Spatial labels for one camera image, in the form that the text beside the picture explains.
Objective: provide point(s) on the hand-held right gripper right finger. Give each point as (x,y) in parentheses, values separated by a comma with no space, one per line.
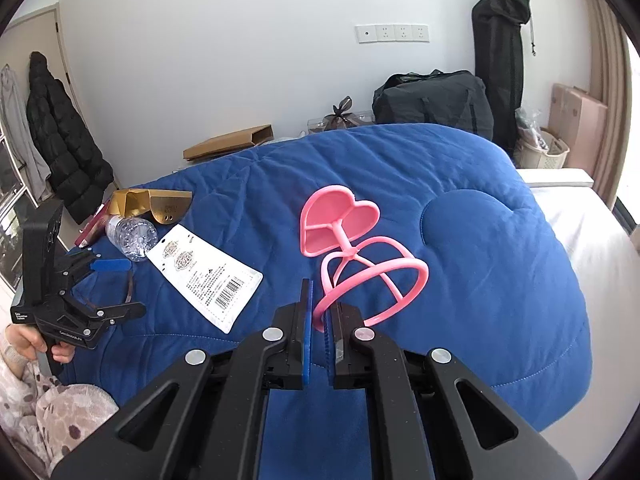
(329,350)

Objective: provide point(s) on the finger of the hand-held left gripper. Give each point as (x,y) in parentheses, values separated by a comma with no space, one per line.
(112,264)
(120,311)

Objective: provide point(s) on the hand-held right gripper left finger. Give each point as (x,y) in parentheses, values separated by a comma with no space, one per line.
(306,335)

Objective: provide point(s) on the clear plastic water bottle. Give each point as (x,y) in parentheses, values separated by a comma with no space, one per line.
(132,237)

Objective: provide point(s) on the dark red ribbon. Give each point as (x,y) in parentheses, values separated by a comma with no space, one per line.
(92,227)

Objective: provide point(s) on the pink heart-shaped plastic holder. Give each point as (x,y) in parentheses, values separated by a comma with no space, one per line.
(322,212)

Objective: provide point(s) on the person's left forearm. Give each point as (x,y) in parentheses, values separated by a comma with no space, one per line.
(22,400)

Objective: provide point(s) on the person's left hand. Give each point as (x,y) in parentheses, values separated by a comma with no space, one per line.
(27,341)

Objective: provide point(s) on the metal clothes rack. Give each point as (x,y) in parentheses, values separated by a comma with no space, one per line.
(12,195)

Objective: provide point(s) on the gold cardboard box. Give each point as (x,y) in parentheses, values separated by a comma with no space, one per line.
(170,205)

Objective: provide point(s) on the white printed packaging card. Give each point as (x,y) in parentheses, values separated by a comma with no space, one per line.
(210,275)

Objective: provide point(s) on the black puffer jacket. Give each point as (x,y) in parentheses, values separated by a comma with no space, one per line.
(60,145)

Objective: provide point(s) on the patterned fleece pajamas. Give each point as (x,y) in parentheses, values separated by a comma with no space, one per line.
(75,410)

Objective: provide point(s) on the grey coat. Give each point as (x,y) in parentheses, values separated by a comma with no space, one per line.
(17,125)

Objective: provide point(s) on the blue quilt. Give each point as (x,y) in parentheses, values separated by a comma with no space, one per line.
(450,260)

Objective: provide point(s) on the flat brown cardboard box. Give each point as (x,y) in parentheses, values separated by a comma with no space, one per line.
(225,142)

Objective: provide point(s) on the beige door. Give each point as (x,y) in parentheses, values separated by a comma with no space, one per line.
(35,35)

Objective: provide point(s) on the gift bag with bow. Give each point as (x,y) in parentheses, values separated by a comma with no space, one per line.
(340,117)

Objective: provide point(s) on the black duffel bag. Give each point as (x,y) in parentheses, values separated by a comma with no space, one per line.
(430,100)

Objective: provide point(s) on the white mattress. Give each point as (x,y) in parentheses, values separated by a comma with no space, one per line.
(590,270)

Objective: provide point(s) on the beige plastic basket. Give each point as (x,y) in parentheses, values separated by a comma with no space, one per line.
(542,157)

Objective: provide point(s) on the tall black carry bag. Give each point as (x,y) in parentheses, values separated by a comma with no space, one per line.
(500,60)

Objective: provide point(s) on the pink cardboard boxes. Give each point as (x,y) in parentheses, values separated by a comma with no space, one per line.
(580,120)

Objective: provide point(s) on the beige curtain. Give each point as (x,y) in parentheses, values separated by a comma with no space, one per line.
(607,60)

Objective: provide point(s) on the white wall socket panel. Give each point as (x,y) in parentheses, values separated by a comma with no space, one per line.
(392,33)

